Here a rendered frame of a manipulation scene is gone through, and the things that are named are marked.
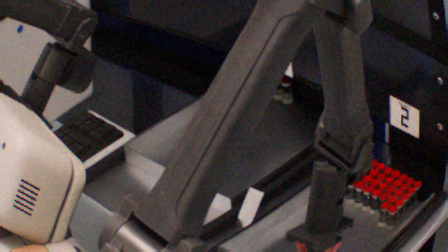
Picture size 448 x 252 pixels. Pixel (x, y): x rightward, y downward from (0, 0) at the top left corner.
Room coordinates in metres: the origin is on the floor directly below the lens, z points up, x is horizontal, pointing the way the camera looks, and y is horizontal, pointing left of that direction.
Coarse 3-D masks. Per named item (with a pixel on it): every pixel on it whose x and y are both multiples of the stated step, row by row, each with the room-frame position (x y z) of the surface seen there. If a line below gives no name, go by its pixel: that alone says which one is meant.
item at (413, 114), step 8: (392, 104) 1.62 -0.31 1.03; (400, 104) 1.60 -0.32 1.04; (392, 112) 1.62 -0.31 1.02; (400, 112) 1.60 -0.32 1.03; (408, 112) 1.59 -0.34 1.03; (416, 112) 1.57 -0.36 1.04; (392, 120) 1.62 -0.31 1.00; (400, 120) 1.60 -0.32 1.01; (408, 120) 1.59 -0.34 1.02; (416, 120) 1.57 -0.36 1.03; (400, 128) 1.60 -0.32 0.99; (408, 128) 1.59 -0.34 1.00; (416, 128) 1.57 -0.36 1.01; (416, 136) 1.57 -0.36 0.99
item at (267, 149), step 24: (168, 120) 1.83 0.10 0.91; (264, 120) 1.85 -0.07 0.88; (288, 120) 1.84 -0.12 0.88; (312, 120) 1.84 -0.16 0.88; (144, 144) 1.78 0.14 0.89; (168, 144) 1.80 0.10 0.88; (264, 144) 1.77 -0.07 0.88; (288, 144) 1.76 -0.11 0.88; (312, 144) 1.71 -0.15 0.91; (144, 168) 1.71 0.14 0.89; (240, 168) 1.70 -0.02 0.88; (264, 168) 1.70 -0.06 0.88; (288, 168) 1.66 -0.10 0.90; (240, 192) 1.58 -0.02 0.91
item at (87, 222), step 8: (56, 120) 2.40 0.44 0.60; (56, 128) 2.40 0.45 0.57; (80, 200) 2.36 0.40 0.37; (80, 208) 2.37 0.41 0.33; (88, 208) 2.33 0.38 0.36; (80, 216) 2.38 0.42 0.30; (88, 216) 2.34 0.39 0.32; (96, 216) 2.31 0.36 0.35; (104, 216) 2.28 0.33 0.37; (72, 224) 2.42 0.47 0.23; (80, 224) 2.38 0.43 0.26; (88, 224) 2.35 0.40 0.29; (96, 224) 2.32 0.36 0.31; (104, 224) 2.29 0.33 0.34; (72, 232) 2.43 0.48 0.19; (80, 232) 2.40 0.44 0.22; (88, 232) 2.36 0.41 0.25; (96, 232) 2.33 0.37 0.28; (80, 240) 2.41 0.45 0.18; (88, 240) 2.37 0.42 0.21; (96, 240) 2.34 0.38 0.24; (88, 248) 2.38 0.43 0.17; (96, 248) 2.35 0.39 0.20
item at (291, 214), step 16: (304, 192) 1.57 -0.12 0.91; (288, 208) 1.54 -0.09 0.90; (304, 208) 1.56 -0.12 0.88; (352, 208) 1.53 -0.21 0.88; (416, 208) 1.48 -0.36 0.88; (256, 224) 1.49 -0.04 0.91; (272, 224) 1.51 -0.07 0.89; (288, 224) 1.52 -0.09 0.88; (368, 224) 1.47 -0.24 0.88; (400, 224) 1.44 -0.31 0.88; (240, 240) 1.46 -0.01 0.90; (256, 240) 1.48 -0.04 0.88; (272, 240) 1.47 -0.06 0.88; (352, 240) 1.43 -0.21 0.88; (368, 240) 1.42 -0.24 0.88; (384, 240) 1.40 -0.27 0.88
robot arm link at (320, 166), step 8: (320, 160) 1.32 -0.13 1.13; (328, 160) 1.31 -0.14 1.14; (320, 168) 1.30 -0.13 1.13; (328, 168) 1.30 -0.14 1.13; (336, 168) 1.30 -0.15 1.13; (312, 176) 1.31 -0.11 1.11; (320, 176) 1.30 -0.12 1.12; (328, 176) 1.29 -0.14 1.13; (336, 176) 1.29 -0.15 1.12; (344, 176) 1.30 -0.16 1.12; (312, 184) 1.31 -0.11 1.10; (320, 184) 1.29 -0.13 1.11; (328, 184) 1.29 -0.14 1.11; (336, 184) 1.29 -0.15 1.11; (344, 184) 1.30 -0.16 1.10; (312, 192) 1.30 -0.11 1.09; (320, 192) 1.29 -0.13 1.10; (328, 192) 1.29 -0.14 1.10; (336, 192) 1.29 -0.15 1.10; (344, 192) 1.30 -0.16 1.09; (320, 200) 1.29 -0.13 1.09; (328, 200) 1.28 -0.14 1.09
